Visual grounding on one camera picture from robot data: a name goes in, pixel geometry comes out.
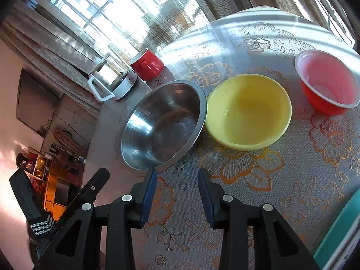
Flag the beige curtain left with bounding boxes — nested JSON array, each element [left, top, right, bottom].
[[1, 1, 101, 117]]

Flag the stainless steel bowl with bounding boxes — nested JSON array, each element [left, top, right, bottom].
[[120, 80, 207, 176]]

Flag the red plastic bowl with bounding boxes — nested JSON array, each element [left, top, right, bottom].
[[295, 50, 359, 117]]

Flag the glass kettle white handle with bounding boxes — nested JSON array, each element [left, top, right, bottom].
[[87, 52, 138, 102]]

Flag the orange wooden cabinet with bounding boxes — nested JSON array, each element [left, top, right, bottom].
[[28, 144, 85, 221]]

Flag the yellow plastic bowl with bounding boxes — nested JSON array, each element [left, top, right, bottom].
[[205, 74, 292, 151]]

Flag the turquoise round plate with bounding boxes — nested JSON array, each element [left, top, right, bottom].
[[314, 189, 359, 269]]

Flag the red mug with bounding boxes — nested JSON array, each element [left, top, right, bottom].
[[129, 48, 164, 82]]

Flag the wall television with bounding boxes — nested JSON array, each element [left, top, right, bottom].
[[16, 68, 60, 138]]

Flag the white plate red characters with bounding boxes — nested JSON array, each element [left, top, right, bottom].
[[331, 231, 360, 270]]

